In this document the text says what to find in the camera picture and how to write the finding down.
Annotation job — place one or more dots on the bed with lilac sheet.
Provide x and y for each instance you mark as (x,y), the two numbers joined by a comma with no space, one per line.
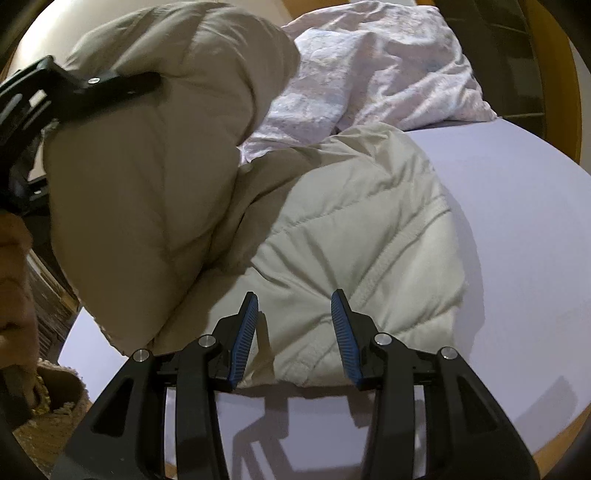
(517,258)

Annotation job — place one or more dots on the glass door with wooden frame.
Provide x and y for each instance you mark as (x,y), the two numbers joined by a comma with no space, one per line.
(503,60)

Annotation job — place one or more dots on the dark wooden cabinet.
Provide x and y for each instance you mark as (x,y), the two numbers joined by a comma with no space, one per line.
(48,304)

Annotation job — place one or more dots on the lilac floral duvet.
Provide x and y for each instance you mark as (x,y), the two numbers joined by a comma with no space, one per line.
(369,74)

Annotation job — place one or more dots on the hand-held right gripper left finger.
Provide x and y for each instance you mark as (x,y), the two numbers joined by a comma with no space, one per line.
(244,341)

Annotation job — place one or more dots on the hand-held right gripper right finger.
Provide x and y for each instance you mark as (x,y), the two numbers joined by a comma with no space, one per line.
(344,341)

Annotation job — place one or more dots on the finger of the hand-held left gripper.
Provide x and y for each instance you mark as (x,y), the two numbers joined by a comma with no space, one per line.
(115,87)

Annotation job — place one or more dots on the beige puffer jacket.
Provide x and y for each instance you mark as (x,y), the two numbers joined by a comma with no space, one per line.
(258,221)

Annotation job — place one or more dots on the person's left forearm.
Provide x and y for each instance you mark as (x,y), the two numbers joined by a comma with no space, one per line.
(16,295)

